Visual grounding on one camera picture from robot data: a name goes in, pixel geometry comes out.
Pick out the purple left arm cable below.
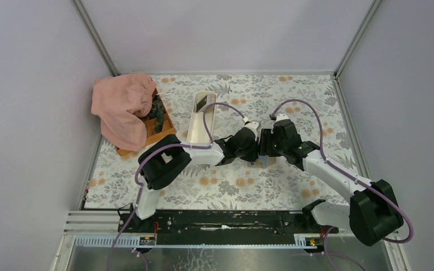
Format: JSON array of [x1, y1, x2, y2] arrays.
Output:
[[106, 102, 250, 271]]

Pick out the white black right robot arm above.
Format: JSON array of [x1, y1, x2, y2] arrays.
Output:
[[259, 114, 404, 246]]

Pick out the floral patterned table mat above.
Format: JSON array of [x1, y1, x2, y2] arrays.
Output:
[[83, 75, 357, 210]]

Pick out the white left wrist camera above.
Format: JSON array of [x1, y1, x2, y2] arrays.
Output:
[[244, 121, 260, 137]]

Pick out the pink crumpled cloth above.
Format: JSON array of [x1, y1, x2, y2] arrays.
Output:
[[91, 73, 157, 151]]

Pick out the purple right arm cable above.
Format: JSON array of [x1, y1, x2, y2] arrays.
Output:
[[269, 99, 415, 271]]

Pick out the orange wooden organizer tray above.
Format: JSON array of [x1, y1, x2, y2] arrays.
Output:
[[115, 88, 177, 156]]

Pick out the slotted aluminium cable duct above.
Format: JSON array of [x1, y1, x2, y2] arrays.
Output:
[[75, 234, 323, 250]]

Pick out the dark green items in organizer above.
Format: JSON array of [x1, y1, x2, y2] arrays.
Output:
[[148, 95, 166, 133]]

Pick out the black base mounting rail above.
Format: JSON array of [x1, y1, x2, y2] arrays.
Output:
[[118, 210, 338, 239]]

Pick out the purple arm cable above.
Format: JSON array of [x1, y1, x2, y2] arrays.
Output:
[[106, 102, 250, 271], [269, 99, 415, 271]]

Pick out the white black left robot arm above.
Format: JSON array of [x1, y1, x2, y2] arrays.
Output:
[[131, 123, 258, 232]]

